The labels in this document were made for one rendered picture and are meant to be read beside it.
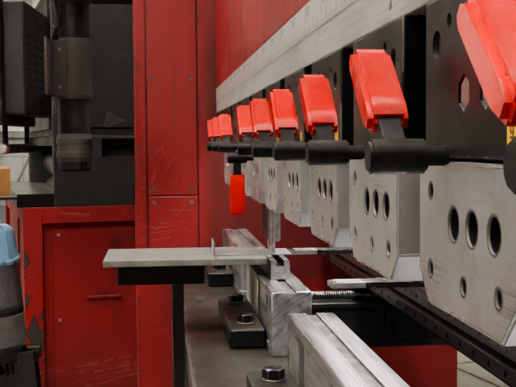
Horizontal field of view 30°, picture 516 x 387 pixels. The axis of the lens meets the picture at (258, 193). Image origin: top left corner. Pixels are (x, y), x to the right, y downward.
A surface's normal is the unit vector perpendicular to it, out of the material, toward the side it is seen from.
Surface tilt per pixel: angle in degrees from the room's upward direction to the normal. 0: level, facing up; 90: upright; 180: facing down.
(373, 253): 90
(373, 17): 90
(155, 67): 90
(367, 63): 39
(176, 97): 90
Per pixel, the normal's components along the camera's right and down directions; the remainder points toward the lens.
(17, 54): 0.04, 0.05
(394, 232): -0.99, 0.01
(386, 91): 0.06, -0.74
